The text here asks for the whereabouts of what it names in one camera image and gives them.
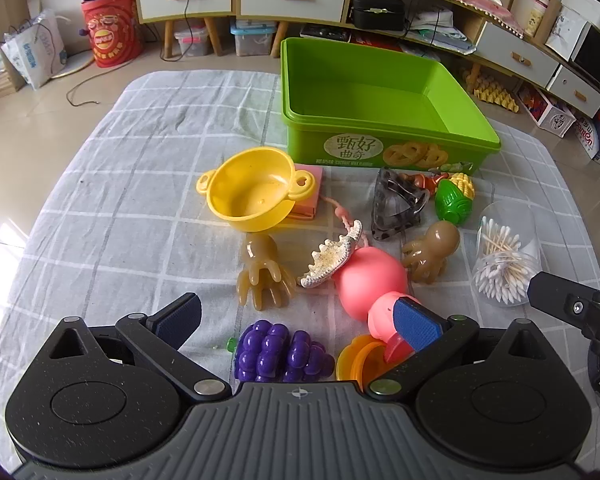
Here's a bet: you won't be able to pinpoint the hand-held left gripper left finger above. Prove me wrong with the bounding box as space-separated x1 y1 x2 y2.
47 292 233 406

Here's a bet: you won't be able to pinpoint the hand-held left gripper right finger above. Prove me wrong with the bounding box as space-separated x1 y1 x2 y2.
367 296 548 403

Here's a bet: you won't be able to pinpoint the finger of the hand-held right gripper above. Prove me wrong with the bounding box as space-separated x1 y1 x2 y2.
527 271 600 343

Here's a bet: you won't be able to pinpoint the clear cotton swab container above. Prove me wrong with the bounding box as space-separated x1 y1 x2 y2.
472 201 543 307

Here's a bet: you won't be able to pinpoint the pink round silicone pouch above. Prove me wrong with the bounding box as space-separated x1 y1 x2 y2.
320 197 423 343

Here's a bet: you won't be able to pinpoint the brown octopus toy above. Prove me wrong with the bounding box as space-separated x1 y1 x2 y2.
236 232 297 309
401 221 462 283

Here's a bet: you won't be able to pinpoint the purple toy grapes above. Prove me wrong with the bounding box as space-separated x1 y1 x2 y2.
226 320 335 385

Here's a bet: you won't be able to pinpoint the silver shell hair clip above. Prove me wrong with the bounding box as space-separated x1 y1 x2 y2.
300 220 363 289

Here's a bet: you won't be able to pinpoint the grey hair claw clip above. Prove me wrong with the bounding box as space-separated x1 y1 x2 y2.
370 167 431 243

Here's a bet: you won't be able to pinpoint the toy corn cob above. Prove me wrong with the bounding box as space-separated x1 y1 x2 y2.
434 172 476 223

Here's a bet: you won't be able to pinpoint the yellow toy pot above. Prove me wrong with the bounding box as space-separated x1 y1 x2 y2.
196 147 317 233

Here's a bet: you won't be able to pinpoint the pink rectangular block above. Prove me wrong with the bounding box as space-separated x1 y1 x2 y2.
290 164 326 221

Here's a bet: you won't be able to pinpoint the green plastic box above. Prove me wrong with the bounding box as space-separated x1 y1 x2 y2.
280 36 502 168

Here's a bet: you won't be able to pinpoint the yellow egg carton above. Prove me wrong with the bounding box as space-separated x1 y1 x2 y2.
472 72 521 113

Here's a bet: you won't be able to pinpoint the clear storage box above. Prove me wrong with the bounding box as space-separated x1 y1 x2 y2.
174 26 212 57

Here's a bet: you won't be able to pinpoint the blue lid storage box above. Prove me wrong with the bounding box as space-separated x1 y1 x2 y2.
230 20 279 57

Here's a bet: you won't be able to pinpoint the red white bottle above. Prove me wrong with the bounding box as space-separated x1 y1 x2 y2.
525 0 556 36

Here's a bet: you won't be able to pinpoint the red printed bucket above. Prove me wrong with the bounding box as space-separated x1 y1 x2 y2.
81 0 143 68

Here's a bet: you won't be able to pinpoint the white paper bag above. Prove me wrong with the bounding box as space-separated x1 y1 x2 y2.
0 9 67 90

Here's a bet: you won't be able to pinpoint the black bag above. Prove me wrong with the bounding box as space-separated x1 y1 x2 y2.
350 0 406 31

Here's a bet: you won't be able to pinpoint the thin dark floor cable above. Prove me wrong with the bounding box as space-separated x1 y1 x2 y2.
66 72 102 108

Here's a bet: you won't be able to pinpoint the black charger cable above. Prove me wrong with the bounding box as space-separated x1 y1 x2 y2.
402 0 448 48

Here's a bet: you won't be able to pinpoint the black power cable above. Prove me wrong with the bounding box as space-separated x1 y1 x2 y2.
181 0 206 53

